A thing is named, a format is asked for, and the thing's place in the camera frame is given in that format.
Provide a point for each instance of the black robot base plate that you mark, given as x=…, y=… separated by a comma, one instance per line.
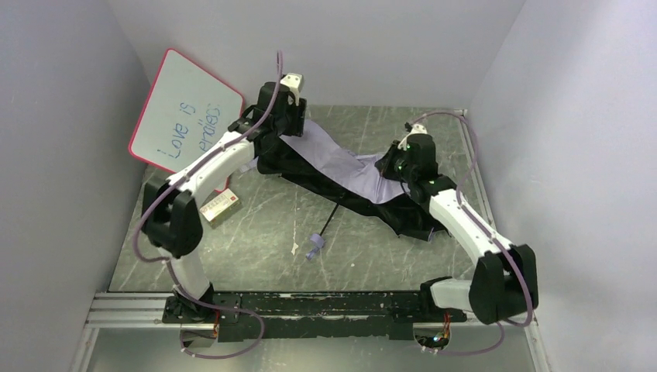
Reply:
x=303, y=315

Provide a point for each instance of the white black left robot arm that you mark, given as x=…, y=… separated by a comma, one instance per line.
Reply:
x=171, y=219

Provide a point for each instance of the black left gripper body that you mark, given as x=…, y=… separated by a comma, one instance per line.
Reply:
x=287, y=125

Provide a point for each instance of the pink framed whiteboard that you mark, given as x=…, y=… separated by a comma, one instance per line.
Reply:
x=186, y=112

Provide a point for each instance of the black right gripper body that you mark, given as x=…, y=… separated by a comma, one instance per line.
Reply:
x=392, y=167

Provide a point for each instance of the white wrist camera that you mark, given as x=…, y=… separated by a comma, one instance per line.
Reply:
x=412, y=130
x=295, y=83

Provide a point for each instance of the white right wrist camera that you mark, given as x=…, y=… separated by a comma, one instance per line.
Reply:
x=412, y=130

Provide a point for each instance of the black and lavender umbrella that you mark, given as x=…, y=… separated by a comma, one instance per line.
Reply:
x=316, y=162

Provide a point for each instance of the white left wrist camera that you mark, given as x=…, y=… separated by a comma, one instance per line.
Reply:
x=295, y=83

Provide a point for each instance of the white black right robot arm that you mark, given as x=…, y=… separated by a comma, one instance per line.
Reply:
x=504, y=283

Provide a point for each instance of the small beige cardboard box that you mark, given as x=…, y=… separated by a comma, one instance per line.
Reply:
x=220, y=207

